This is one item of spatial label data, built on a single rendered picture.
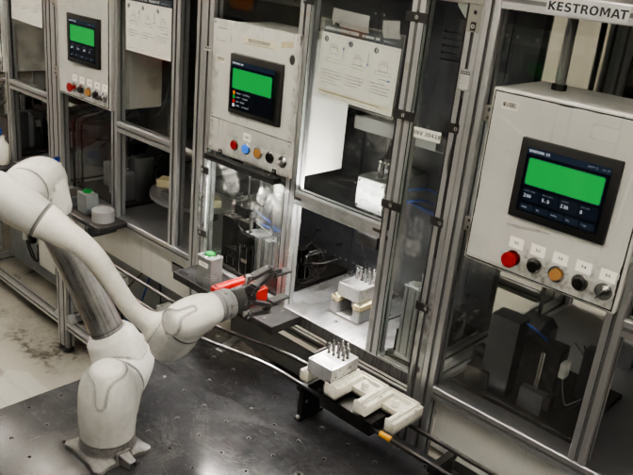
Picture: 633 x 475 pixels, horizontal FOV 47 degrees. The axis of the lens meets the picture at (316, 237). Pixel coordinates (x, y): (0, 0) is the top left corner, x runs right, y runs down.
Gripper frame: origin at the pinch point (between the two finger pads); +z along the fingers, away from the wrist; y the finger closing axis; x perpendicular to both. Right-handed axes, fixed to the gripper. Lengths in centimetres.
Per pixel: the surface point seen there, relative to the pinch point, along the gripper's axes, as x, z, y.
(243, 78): 43, 18, 53
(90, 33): 137, 18, 55
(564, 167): -71, 18, 53
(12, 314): 227, 18, -112
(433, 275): -38.9, 21.6, 12.3
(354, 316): -4.7, 31.9, -18.6
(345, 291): 1.7, 33.2, -12.3
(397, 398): -40.4, 10.8, -23.5
